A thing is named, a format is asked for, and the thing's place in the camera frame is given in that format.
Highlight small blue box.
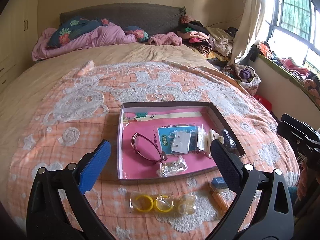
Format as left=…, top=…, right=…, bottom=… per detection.
left=210, top=177, right=228, bottom=191

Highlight cream floral hair claw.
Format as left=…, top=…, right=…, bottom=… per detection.
left=203, top=129, right=225, bottom=158

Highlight peach spiral hair clip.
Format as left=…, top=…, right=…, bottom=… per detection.
left=212, top=189, right=229, bottom=212

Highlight bag with yellow rings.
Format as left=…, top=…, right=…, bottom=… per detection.
left=129, top=192, right=174, bottom=213

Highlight clear bag with silver jewelry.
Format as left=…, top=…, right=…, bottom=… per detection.
left=156, top=156, right=188, bottom=178

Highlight dark beaded bag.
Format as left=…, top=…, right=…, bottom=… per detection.
left=220, top=129, right=237, bottom=153

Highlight red plastic object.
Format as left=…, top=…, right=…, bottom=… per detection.
left=254, top=94, right=272, bottom=112

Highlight clothes on window sill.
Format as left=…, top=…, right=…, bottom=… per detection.
left=248, top=42, right=319, bottom=105

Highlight orange patterned quilt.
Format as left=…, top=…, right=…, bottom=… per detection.
left=7, top=62, right=300, bottom=239

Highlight blue card with earrings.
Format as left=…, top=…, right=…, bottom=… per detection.
left=157, top=126, right=205, bottom=154

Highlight pink sheet in tray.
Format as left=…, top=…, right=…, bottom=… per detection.
left=119, top=107, right=218, bottom=179

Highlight dark cardboard tray box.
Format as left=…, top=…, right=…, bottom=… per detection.
left=117, top=101, right=246, bottom=186

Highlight basket of clothes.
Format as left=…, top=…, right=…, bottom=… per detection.
left=222, top=64, right=261, bottom=96

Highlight window with grille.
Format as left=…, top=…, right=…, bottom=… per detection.
left=265, top=0, right=319, bottom=75

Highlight pile of clothes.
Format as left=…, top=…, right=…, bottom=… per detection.
left=176, top=15, right=238, bottom=63

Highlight pink crumpled blanket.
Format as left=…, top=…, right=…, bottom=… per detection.
left=31, top=22, right=137, bottom=61

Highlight cream curtain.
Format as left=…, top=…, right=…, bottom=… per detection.
left=228, top=0, right=266, bottom=66

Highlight dark floral pillow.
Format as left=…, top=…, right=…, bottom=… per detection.
left=48, top=16, right=149, bottom=48

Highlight pink fuzzy garment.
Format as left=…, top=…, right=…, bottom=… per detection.
left=147, top=32, right=183, bottom=47

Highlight dark grey headboard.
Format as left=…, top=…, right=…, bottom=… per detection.
left=60, top=3, right=186, bottom=36

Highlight cream wardrobe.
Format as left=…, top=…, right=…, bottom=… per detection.
left=1, top=0, right=39, bottom=91

